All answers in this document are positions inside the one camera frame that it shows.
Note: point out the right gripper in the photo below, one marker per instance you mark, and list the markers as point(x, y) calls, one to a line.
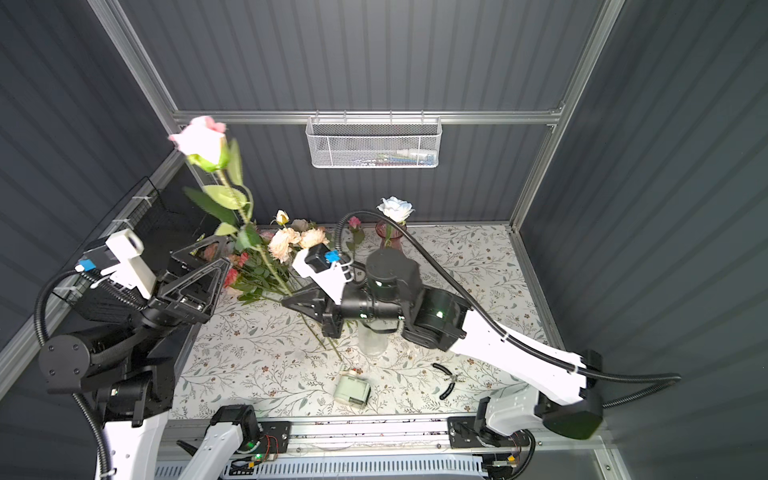
point(324, 304)

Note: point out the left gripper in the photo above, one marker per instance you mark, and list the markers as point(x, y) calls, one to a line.
point(183, 302)

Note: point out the clear frosted glass vase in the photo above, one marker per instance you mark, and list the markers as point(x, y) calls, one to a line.
point(372, 341)

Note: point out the white blue rose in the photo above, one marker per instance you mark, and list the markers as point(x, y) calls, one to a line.
point(396, 210)

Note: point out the pink rose stem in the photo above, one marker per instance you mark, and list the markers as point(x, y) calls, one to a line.
point(206, 146)

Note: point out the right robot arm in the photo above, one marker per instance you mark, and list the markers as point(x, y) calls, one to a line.
point(392, 298)

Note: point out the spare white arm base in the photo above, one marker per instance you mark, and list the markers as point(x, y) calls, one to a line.
point(232, 429)

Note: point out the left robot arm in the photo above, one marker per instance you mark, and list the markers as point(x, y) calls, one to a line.
point(124, 392)

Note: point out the dark red glass vase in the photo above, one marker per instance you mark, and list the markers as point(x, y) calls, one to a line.
point(389, 236)

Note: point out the flower bunch on table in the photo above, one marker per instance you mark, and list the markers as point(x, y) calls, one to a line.
point(252, 272)

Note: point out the cream white flower spray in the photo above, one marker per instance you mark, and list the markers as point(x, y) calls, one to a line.
point(290, 236)

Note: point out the tubes in white basket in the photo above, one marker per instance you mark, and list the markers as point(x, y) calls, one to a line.
point(401, 158)

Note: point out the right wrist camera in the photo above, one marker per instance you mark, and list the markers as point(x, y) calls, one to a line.
point(326, 268)

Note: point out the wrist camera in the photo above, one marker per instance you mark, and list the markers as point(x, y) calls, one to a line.
point(326, 268)
point(117, 257)

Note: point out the black wire wall basket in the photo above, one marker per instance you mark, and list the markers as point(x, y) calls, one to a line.
point(165, 221)

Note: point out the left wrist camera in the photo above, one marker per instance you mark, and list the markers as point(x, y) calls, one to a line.
point(117, 257)

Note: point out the white wire wall basket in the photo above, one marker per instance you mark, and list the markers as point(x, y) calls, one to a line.
point(334, 143)

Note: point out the aluminium front rail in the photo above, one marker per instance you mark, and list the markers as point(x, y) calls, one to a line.
point(370, 435)

